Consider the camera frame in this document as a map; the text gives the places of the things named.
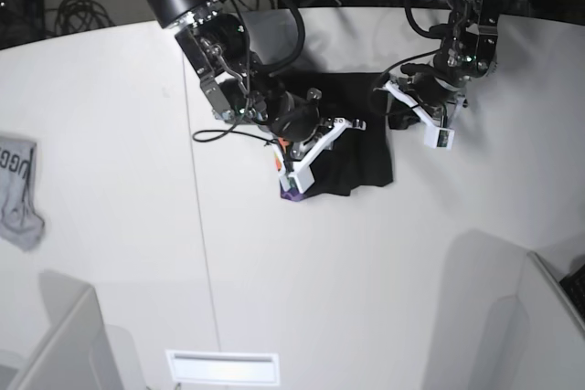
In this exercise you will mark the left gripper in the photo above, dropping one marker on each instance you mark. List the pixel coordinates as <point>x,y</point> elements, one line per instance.
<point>440,99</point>

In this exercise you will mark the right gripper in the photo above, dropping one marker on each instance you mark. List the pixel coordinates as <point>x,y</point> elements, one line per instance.
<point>300,131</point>

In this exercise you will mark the black T-shirt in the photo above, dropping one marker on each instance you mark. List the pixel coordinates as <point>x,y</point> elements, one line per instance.
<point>357,158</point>

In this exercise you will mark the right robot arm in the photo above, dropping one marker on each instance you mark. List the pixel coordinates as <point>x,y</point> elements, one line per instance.
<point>241,89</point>

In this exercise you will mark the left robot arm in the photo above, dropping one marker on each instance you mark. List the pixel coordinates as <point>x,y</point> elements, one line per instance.
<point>467,51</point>

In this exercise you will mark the black keyboard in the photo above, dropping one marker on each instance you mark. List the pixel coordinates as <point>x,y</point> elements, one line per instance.
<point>574,287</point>

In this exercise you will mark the grey folded garment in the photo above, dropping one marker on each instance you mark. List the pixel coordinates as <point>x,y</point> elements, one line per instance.
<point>21,226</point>

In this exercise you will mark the white partition panel left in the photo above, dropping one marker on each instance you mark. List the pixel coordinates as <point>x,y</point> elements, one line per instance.
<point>54,336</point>

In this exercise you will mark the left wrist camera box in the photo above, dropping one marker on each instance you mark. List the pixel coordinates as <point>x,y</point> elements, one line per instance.
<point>438,137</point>

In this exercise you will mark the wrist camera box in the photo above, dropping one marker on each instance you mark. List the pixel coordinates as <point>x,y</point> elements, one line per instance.
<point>438,137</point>
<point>298,179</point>

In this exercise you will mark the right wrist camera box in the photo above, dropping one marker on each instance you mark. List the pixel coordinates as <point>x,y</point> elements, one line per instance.
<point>298,179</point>

